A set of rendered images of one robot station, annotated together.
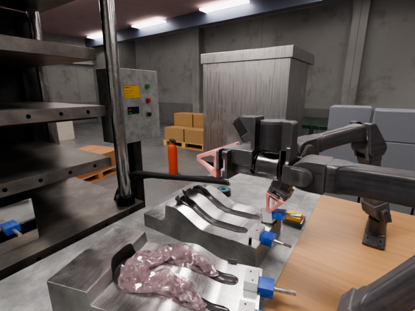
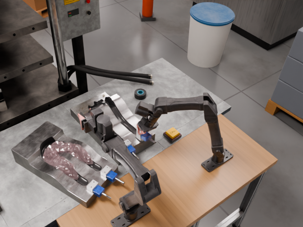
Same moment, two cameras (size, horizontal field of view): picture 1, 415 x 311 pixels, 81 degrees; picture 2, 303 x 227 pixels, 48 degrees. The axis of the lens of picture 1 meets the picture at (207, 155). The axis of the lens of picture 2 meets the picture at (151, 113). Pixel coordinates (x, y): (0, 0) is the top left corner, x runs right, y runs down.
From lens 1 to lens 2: 1.19 m
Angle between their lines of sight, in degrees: 31
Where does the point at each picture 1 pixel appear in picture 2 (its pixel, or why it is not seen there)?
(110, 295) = (38, 161)
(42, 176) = (6, 74)
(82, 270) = (26, 147)
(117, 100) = (54, 20)
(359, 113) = not seen: outside the picture
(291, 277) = not seen: hidden behind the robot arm
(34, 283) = (6, 142)
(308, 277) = not seen: hidden behind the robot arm
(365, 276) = (179, 183)
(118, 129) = (57, 40)
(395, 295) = (131, 198)
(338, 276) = (163, 179)
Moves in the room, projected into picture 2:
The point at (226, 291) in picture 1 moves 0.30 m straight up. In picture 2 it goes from (92, 173) to (87, 134)
